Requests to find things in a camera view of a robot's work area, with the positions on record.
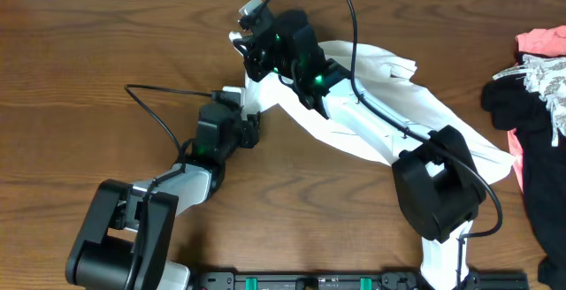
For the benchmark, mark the white floral patterned garment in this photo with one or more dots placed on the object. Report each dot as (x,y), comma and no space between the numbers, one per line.
(545,76)

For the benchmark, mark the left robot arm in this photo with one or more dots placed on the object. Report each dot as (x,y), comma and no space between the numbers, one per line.
(124,239)

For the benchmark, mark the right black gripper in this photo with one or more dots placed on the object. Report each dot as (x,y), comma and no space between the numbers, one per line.
(255,60)

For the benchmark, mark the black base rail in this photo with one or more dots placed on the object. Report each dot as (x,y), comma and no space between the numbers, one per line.
(391,280)

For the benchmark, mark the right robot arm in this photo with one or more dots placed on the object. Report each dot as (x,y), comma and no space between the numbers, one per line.
(317,85)

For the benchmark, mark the white t-shirt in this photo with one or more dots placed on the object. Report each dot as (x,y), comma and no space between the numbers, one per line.
(384,80)

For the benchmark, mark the black garment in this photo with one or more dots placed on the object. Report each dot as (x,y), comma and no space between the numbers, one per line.
(514,109)

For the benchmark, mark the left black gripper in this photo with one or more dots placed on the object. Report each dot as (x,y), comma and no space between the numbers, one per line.
(251,131)

